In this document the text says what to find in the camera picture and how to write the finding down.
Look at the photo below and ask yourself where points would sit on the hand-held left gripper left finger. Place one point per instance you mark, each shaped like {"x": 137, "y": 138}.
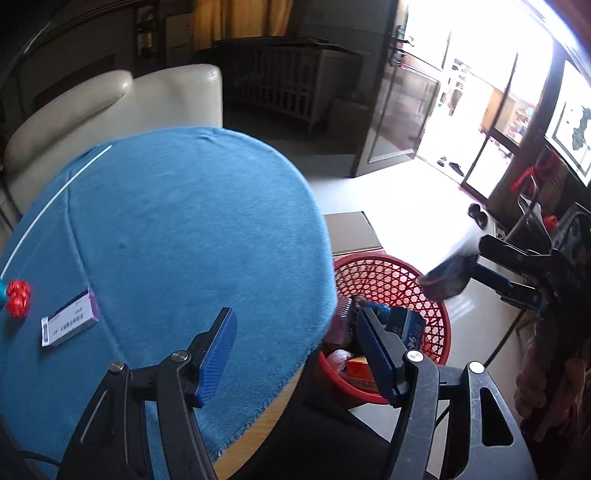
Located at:
{"x": 216, "y": 357}

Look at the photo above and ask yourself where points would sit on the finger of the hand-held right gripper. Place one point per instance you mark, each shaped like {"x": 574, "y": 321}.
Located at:
{"x": 512, "y": 253}
{"x": 494, "y": 278}

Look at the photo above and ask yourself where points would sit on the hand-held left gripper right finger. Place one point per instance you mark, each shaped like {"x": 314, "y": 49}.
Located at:
{"x": 375, "y": 350}

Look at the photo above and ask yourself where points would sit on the small orange box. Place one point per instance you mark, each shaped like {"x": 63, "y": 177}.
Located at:
{"x": 360, "y": 370}

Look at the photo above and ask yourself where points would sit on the small blue box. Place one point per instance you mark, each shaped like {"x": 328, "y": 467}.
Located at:
{"x": 407, "y": 328}

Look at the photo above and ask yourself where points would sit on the dark wrapper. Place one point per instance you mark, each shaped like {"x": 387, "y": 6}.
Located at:
{"x": 445, "y": 277}

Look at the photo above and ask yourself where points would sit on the red plastic mesh basket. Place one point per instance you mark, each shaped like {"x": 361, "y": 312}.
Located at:
{"x": 415, "y": 286}

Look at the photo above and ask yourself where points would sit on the person's right hand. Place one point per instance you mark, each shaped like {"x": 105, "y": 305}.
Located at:
{"x": 531, "y": 374}

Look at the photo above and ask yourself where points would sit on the pink round wrapper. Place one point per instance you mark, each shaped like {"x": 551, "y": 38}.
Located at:
{"x": 339, "y": 360}

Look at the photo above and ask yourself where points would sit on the dark shoe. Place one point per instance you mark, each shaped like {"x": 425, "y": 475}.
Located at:
{"x": 483, "y": 219}
{"x": 474, "y": 210}

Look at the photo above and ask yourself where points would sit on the dark plastic packet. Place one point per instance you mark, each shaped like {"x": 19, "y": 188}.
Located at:
{"x": 341, "y": 321}

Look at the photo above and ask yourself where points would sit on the red hanging ornament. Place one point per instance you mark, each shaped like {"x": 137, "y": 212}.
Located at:
{"x": 531, "y": 175}

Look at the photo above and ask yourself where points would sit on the round wooden table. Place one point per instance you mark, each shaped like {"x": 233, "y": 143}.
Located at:
{"x": 258, "y": 429}

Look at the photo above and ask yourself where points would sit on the black shoe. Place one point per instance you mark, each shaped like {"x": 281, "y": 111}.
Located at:
{"x": 457, "y": 168}

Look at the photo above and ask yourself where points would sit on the blue plush table cloth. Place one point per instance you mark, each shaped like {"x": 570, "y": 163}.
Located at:
{"x": 184, "y": 240}

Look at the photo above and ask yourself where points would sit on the large cardboard box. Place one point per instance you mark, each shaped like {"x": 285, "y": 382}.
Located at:
{"x": 351, "y": 230}

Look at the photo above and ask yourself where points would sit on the white box with purple edge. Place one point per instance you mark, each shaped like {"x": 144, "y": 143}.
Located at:
{"x": 69, "y": 318}

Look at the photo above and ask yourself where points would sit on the brown wooden door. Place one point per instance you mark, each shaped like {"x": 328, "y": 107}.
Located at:
{"x": 397, "y": 120}

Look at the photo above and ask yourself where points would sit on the red knotted ball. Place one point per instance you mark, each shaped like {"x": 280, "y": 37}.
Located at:
{"x": 18, "y": 297}

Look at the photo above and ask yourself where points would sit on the thin white stick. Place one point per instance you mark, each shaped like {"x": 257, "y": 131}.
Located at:
{"x": 55, "y": 194}

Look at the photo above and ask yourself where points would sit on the beige leather sofa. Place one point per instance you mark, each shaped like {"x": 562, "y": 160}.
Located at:
{"x": 138, "y": 101}

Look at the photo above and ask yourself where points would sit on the wooden baby crib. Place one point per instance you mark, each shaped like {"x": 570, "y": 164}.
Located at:
{"x": 286, "y": 83}

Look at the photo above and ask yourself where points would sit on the yellow curtain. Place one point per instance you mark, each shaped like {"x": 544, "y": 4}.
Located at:
{"x": 240, "y": 18}

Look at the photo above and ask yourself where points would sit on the framed wall picture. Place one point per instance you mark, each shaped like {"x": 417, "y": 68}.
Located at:
{"x": 570, "y": 129}

